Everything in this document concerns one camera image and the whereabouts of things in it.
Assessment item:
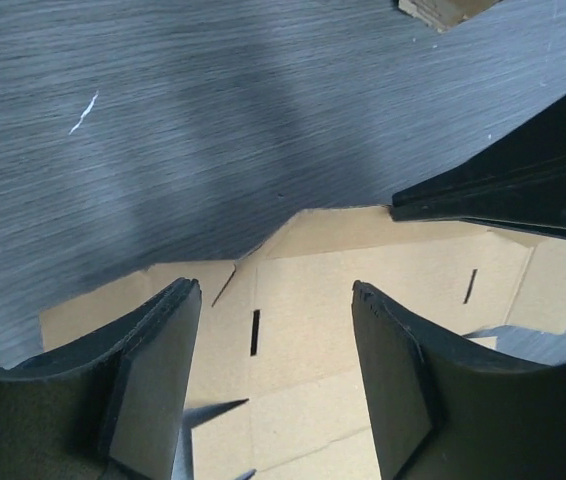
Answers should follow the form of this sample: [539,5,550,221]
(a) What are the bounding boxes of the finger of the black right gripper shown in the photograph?
[390,95,566,239]

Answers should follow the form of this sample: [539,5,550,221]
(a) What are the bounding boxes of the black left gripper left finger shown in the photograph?
[0,278,201,479]

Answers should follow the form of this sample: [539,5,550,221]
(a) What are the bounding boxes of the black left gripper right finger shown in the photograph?
[352,281,566,479]

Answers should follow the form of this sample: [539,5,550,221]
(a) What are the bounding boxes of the spare brown cardboard box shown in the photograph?
[40,207,566,479]

